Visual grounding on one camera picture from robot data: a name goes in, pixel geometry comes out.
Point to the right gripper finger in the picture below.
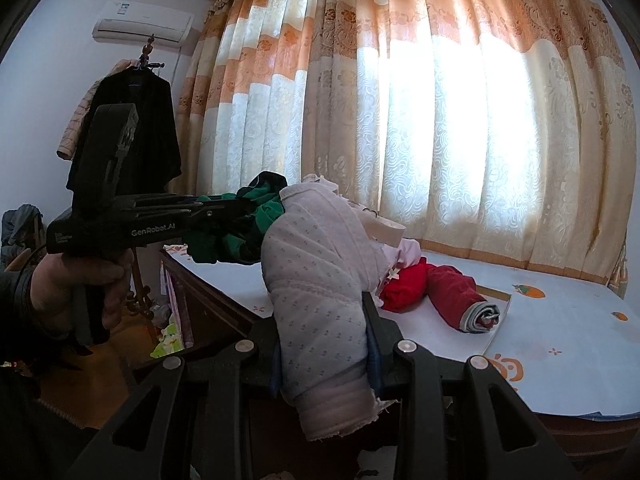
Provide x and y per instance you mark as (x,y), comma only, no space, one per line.
(387,365)

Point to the green underwear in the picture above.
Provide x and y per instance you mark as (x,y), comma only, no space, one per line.
(230,227)

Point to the bright red underwear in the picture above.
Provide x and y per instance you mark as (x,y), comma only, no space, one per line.
(406,289)

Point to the dark red underwear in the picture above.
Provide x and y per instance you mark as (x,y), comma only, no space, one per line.
(455,297)

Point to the white quilted dotted garment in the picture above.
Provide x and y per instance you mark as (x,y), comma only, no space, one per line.
(317,261)

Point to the light pink underwear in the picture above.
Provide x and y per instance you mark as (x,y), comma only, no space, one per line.
(407,253)

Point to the beige pink dotted underwear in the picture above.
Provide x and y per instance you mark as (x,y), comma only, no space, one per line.
(378,228)

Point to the person left forearm dark sleeve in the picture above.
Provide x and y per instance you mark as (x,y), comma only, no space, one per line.
(28,300)

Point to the person left hand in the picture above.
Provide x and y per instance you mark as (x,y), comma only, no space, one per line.
(59,281)

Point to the shallow cardboard box tray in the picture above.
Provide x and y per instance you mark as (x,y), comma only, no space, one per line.
(446,334)

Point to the black jacket on rack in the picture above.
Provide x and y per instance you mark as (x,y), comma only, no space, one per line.
(154,157)

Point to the pink striped hanging cloth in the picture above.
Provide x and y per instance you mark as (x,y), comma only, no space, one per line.
(172,337)

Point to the white persimmon print table cover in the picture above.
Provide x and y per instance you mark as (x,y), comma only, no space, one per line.
(565,345)

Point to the orange cream patterned curtain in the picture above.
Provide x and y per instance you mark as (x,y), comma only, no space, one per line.
(496,130)

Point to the white wall air conditioner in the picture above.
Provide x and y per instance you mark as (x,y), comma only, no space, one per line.
(128,21)

